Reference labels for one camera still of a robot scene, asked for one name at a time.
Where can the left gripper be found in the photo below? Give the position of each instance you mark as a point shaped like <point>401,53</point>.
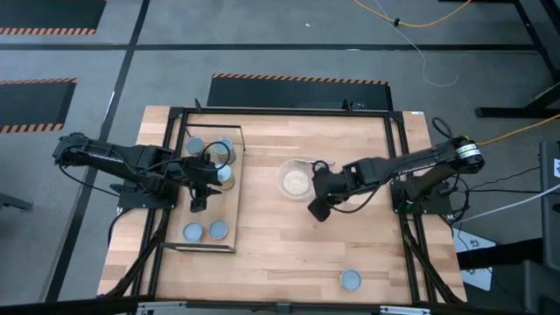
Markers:
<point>197,172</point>

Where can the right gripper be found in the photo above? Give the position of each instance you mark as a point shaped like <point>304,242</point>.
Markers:
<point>332,186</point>

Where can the green oranges can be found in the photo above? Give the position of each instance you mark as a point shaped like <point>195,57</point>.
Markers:
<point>225,176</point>

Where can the small teal orange-slice can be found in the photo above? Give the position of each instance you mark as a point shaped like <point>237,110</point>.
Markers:
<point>193,232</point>

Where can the blue yellow peaches can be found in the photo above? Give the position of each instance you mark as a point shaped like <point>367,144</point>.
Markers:
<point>225,152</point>

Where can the green pears can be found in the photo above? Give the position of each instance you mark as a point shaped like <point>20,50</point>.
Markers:
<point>194,145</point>

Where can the white red diced tomatoes can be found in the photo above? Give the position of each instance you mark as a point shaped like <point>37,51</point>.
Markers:
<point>351,280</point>

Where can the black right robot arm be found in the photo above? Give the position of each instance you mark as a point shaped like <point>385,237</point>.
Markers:
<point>415,161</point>

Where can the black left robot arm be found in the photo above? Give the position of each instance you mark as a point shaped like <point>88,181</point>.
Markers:
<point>109,159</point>

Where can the black hazard-striped floor mat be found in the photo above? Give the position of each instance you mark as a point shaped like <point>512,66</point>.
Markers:
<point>297,94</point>
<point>35,105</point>
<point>44,13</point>

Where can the silver aluminium bar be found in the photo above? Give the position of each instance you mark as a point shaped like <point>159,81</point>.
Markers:
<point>159,308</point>
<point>404,310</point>

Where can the white paper sheet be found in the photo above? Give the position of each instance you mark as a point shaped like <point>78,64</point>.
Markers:
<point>474,249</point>

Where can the grey cabinet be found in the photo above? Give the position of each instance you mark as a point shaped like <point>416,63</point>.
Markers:
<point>550,197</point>

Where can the wooden shelf black metal frame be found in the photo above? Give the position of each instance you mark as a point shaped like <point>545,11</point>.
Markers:
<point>225,205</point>

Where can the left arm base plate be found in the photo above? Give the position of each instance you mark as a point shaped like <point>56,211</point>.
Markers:
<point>127,202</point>

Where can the black frame clamp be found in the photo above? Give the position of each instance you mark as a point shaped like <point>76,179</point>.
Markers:
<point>348,105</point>
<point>198,104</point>

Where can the black aluminium table frame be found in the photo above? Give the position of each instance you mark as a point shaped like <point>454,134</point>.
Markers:
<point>284,112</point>

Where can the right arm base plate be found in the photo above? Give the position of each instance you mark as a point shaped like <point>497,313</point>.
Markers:
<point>433,205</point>

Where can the black desk leg frame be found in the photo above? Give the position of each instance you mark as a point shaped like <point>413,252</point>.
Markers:
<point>516,113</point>

